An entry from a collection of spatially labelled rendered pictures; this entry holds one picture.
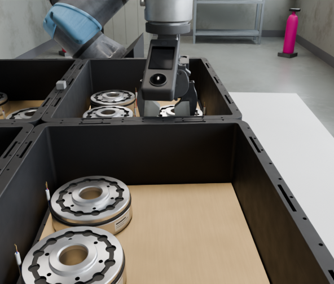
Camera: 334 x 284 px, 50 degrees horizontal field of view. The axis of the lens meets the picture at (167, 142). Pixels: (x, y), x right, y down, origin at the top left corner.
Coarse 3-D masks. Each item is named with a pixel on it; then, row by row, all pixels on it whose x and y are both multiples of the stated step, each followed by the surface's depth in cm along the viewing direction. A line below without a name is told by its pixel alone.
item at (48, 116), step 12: (84, 60) 85; (96, 60) 86; (108, 60) 86; (120, 60) 86; (132, 60) 87; (144, 60) 87; (192, 60) 87; (204, 60) 85; (72, 84) 68; (216, 84) 68; (60, 96) 61; (228, 96) 61; (48, 108) 56; (228, 108) 57; (48, 120) 52; (60, 120) 52; (72, 120) 52; (84, 120) 52; (96, 120) 52; (108, 120) 52; (120, 120) 52; (132, 120) 52; (144, 120) 52; (156, 120) 52
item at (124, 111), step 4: (96, 108) 75; (100, 108) 76; (116, 108) 75; (120, 108) 76; (124, 108) 75; (88, 112) 73; (92, 112) 73; (120, 112) 73; (124, 112) 74; (128, 112) 74; (132, 112) 73; (84, 116) 71; (88, 116) 72; (92, 116) 71; (120, 116) 71; (124, 116) 72; (128, 116) 71; (132, 116) 72
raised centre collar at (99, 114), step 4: (104, 108) 74; (108, 108) 74; (112, 108) 74; (96, 112) 72; (100, 112) 72; (104, 112) 74; (112, 112) 74; (116, 112) 72; (96, 116) 71; (100, 116) 70; (104, 116) 70; (108, 116) 70; (112, 116) 70; (116, 116) 71
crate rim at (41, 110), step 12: (0, 60) 85; (12, 60) 85; (24, 60) 85; (36, 60) 85; (48, 60) 86; (60, 60) 86; (72, 60) 86; (72, 72) 76; (48, 96) 61; (0, 120) 52; (12, 120) 52; (24, 120) 52; (36, 120) 52
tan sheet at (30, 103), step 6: (12, 102) 88; (18, 102) 88; (24, 102) 88; (30, 102) 88; (36, 102) 88; (42, 102) 88; (12, 108) 84; (18, 108) 84; (24, 108) 84; (6, 114) 81
